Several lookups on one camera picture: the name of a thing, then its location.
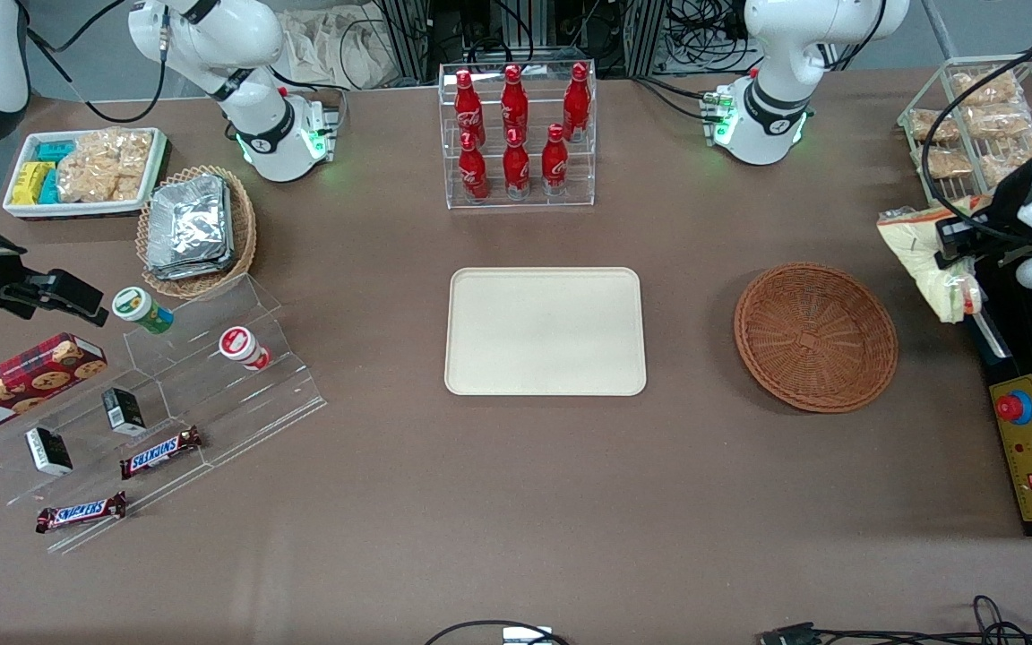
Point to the small black box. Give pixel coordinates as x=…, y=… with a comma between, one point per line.
x=48, y=451
x=124, y=412

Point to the teal snack packet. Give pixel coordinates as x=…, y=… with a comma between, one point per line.
x=49, y=188
x=55, y=150

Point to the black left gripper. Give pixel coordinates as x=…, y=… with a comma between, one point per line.
x=1002, y=208

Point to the triangle sandwich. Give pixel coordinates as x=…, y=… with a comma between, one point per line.
x=919, y=255

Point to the green labelled white cup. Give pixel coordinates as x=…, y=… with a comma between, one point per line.
x=141, y=310

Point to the black yellow control box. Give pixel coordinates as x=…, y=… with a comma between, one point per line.
x=1018, y=358

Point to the beige crumpled cloth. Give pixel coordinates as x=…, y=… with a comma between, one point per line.
x=328, y=45

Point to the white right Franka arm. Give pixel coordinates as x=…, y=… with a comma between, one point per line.
x=247, y=36

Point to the red emergency stop button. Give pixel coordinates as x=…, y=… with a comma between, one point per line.
x=1012, y=408

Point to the clear acrylic stepped stand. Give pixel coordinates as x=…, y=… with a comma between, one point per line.
x=202, y=394

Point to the aluminium frame post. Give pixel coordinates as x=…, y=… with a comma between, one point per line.
x=408, y=36
x=646, y=36

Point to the beige plastic tray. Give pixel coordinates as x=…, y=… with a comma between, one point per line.
x=543, y=331

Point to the clear bag of crackers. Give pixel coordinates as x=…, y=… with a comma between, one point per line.
x=104, y=166

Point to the clear bagged pastry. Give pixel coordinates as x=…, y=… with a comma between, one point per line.
x=1004, y=157
x=1004, y=121
x=946, y=163
x=991, y=90
x=939, y=125

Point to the oval tan wicker basket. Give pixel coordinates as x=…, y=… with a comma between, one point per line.
x=245, y=233

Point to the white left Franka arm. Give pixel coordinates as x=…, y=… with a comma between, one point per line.
x=776, y=45

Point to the Snickers chocolate bar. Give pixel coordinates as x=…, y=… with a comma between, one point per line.
x=160, y=453
x=80, y=512

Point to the white rectangular snack container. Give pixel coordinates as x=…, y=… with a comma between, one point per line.
x=23, y=210

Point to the small white device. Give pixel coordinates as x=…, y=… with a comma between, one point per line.
x=527, y=636

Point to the clear acrylic bottle rack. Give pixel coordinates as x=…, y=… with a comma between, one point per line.
x=588, y=170

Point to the red cola bottle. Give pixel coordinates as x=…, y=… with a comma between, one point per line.
x=473, y=170
x=514, y=103
x=469, y=107
x=516, y=166
x=554, y=163
x=577, y=100

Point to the round brown wicker basket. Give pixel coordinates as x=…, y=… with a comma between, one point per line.
x=816, y=339

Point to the yellow snack packet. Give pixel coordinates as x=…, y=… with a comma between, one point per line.
x=30, y=184

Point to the red labelled white cup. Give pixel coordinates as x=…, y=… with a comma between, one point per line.
x=243, y=348

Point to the silver foil packs stack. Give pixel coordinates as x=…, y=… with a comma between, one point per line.
x=189, y=228

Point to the red tartan cookie box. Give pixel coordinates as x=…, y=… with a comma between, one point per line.
x=23, y=385

